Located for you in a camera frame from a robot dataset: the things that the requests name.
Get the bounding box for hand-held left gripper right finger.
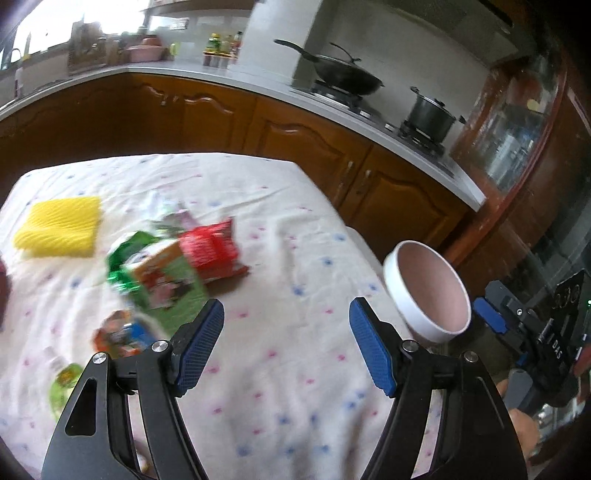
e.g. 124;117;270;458
348;296;529;480

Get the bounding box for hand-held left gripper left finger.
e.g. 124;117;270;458
41;298;225;480

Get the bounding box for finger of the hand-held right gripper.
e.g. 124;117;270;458
484;279;525;311
472;296;509;334

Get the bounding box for white rimmed pink bin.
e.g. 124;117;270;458
382;240;472;344

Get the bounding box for orange and green carton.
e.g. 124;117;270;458
129;242;208;324

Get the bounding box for colourful small snack wrapper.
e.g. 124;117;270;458
92;309;158;358

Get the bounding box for red snack packet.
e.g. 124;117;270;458
178;219;250;283

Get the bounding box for green foil snack packet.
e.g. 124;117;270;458
107;231;160;294

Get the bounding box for clear plastic wrapper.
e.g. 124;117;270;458
148;191;199;232

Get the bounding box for green label plastic bottle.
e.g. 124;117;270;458
44;348;86;421

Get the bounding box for person's right hand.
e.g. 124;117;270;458
496;378;541;467

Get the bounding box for floral white tablecloth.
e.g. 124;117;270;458
0;152;462;480

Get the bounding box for glass door wooden cabinet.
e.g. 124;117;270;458
450;46;591;324

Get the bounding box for yellow foam fruit net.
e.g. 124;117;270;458
13;195;103;258

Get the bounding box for black lidded cooking pot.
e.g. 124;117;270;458
409;86;467;144

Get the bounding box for crushed red drink can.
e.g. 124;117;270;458
0;261;10;324

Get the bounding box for gas stove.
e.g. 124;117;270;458
291;78;462;171

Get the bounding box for brown wooden lower cabinets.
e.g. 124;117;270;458
0;71;472;264

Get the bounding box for black wok with lid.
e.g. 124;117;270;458
274;39;385;97

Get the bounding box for grey kitchen counter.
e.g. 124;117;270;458
0;62;488;210

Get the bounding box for pink plastic basin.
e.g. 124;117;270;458
126;38;166;64

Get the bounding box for wooden utensil rack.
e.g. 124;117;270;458
68;23;122;75

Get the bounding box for kitchen faucet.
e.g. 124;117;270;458
7;46;26;99

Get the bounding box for kitchen window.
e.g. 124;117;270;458
0;0;153;61

